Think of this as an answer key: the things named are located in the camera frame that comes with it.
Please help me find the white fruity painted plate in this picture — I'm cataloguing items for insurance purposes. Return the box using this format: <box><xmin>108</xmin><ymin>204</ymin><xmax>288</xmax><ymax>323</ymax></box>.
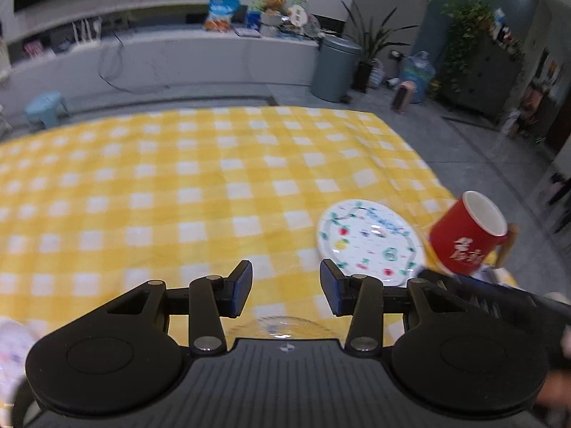
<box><xmin>317</xmin><ymin>199</ymin><xmax>426</xmax><ymax>287</ymax></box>

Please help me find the clear glass sticker plate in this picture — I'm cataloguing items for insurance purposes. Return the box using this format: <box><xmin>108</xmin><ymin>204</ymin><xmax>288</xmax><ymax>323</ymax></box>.
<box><xmin>226</xmin><ymin>316</ymin><xmax>340</xmax><ymax>345</ymax></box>

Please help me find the white sticker plate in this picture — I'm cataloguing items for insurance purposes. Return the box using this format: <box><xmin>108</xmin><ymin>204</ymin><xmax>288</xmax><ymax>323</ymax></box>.
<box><xmin>0</xmin><ymin>317</ymin><xmax>38</xmax><ymax>409</ymax></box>

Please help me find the person right hand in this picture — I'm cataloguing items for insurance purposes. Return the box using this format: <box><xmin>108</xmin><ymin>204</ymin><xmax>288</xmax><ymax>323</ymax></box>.
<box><xmin>536</xmin><ymin>292</ymin><xmax>571</xmax><ymax>410</ymax></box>

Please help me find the red ceramic mug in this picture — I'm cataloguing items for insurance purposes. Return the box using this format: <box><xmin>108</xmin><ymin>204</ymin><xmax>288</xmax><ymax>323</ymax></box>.
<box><xmin>429</xmin><ymin>190</ymin><xmax>508</xmax><ymax>275</ymax></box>

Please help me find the yellow checkered tablecloth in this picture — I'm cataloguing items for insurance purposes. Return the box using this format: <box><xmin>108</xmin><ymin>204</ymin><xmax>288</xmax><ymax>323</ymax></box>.
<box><xmin>1</xmin><ymin>107</ymin><xmax>452</xmax><ymax>333</ymax></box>

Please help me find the pink heater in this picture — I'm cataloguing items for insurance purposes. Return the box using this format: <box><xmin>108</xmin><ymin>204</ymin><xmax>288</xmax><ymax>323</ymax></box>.
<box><xmin>391</xmin><ymin>80</ymin><xmax>416</xmax><ymax>114</ymax></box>

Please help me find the grey trash bin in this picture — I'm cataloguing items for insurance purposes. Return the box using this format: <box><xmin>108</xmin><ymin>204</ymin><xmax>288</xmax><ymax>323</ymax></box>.
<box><xmin>310</xmin><ymin>35</ymin><xmax>362</xmax><ymax>102</ymax></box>

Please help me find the blue water jug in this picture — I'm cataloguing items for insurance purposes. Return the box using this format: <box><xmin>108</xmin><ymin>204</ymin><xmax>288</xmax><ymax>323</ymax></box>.
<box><xmin>400</xmin><ymin>50</ymin><xmax>435</xmax><ymax>103</ymax></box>

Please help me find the tall potted plant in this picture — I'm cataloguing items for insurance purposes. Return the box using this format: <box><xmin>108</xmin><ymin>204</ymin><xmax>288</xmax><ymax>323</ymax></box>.
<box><xmin>342</xmin><ymin>2</ymin><xmax>418</xmax><ymax>93</ymax></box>

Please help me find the light blue plastic stool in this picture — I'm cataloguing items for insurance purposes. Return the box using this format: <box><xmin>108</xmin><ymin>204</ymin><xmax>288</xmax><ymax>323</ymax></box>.
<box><xmin>25</xmin><ymin>91</ymin><xmax>70</xmax><ymax>129</ymax></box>

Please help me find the blue snack bag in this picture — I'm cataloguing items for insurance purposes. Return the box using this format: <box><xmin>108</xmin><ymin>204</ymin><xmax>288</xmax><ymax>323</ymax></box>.
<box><xmin>203</xmin><ymin>0</ymin><xmax>241</xmax><ymax>33</ymax></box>

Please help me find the brown teddy bear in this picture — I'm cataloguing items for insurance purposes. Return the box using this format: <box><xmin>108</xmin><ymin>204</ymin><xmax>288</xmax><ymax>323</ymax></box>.
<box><xmin>262</xmin><ymin>0</ymin><xmax>287</xmax><ymax>15</ymax></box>

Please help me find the white wifi router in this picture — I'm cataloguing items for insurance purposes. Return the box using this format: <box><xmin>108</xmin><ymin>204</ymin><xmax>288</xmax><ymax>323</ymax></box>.
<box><xmin>70</xmin><ymin>17</ymin><xmax>102</xmax><ymax>51</ymax></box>

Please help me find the black power cable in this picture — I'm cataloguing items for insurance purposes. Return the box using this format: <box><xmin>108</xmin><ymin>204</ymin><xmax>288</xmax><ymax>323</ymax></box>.
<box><xmin>97</xmin><ymin>30</ymin><xmax>171</xmax><ymax>96</ymax></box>

